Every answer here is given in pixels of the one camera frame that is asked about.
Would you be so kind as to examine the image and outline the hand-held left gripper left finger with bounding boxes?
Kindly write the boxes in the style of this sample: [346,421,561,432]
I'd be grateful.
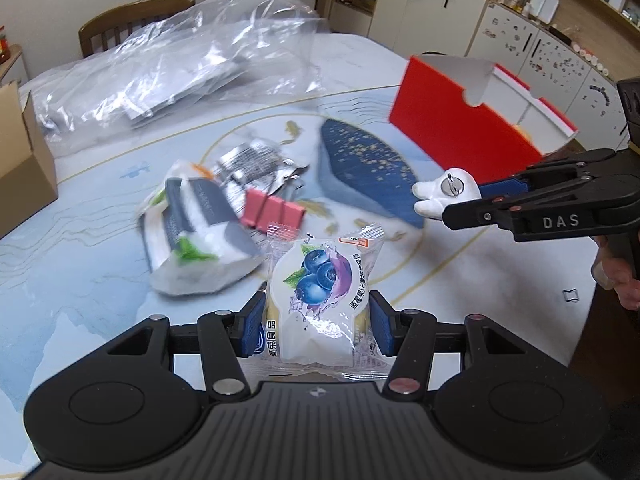
[107,290,267,403]

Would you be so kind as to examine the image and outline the pink binder clip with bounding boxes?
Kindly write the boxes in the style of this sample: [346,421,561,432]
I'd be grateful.
[239,189,307,233]

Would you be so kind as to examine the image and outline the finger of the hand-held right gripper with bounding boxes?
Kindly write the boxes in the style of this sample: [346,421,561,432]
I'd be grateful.
[477,149,621,200]
[442,180,591,231]

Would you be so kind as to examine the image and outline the wooden chair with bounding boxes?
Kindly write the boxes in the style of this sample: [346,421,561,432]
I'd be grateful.
[78,0,197,58]

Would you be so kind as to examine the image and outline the silver foil packet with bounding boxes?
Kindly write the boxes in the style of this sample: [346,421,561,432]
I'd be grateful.
[215,139,308,196]

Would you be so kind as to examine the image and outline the white cabinet unit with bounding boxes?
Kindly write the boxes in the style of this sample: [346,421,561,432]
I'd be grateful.
[320,0,640,111]

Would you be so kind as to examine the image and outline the white green snack bag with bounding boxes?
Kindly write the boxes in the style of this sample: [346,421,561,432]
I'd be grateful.
[137,160,268,296]

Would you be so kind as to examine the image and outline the person's right hand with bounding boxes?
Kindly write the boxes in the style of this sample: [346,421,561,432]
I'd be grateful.
[591,239,640,310]

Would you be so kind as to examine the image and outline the red cardboard box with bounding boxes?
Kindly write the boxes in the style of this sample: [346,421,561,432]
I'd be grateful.
[389,55,581,186]

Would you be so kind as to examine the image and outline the white plush keychain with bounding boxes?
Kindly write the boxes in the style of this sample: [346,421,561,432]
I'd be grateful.
[412,167,481,220]

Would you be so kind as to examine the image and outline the clear plastic bag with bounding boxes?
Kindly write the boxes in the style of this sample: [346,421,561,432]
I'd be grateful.
[30,0,331,136]

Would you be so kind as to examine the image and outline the brown cardboard box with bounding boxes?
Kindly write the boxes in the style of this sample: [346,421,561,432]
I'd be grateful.
[0,80,58,238]

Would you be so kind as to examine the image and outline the white blue patterned desktop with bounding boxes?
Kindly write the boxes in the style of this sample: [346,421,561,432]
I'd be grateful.
[0,35,616,480]

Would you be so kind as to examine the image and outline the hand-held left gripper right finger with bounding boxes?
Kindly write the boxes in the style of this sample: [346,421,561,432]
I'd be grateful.
[369,291,538,402]

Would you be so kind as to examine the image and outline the white side cabinet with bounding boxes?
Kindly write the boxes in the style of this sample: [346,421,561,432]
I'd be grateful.
[0,45,29,86]

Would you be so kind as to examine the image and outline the blueberry bread packet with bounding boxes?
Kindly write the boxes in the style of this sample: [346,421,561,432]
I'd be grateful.
[260,222,388,376]

